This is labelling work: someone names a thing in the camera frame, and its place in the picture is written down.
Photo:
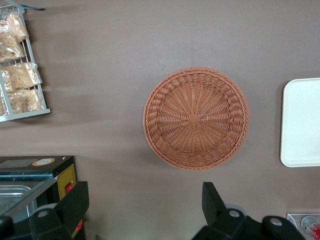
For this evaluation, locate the clear bag of pastries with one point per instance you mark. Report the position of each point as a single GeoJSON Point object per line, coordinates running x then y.
{"type": "Point", "coordinates": [20, 76]}
{"type": "Point", "coordinates": [17, 26]}
{"type": "Point", "coordinates": [11, 48]}
{"type": "Point", "coordinates": [25, 100]}

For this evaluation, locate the black glass food warmer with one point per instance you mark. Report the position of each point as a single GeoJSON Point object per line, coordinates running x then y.
{"type": "Point", "coordinates": [62, 162]}

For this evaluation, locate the brown round wicker basket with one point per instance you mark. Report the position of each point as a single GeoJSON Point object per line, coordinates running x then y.
{"type": "Point", "coordinates": [196, 118]}

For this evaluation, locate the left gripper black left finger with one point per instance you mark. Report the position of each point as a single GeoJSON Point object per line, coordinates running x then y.
{"type": "Point", "coordinates": [72, 205]}

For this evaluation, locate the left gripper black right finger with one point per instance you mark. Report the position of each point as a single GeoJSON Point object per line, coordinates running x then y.
{"type": "Point", "coordinates": [212, 207]}

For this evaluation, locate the red cola bottle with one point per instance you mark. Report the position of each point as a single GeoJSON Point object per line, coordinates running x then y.
{"type": "Point", "coordinates": [311, 226]}

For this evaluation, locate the clear acrylic bottle rack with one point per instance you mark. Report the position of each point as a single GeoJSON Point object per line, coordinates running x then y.
{"type": "Point", "coordinates": [292, 218]}

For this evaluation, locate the blue flat strip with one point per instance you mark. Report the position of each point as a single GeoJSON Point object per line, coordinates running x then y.
{"type": "Point", "coordinates": [35, 8]}

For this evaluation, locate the stainless steel pan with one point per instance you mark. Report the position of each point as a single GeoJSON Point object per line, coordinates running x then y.
{"type": "Point", "coordinates": [12, 193]}

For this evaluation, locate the cream plastic serving tray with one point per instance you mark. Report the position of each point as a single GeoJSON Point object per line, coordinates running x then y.
{"type": "Point", "coordinates": [302, 125]}

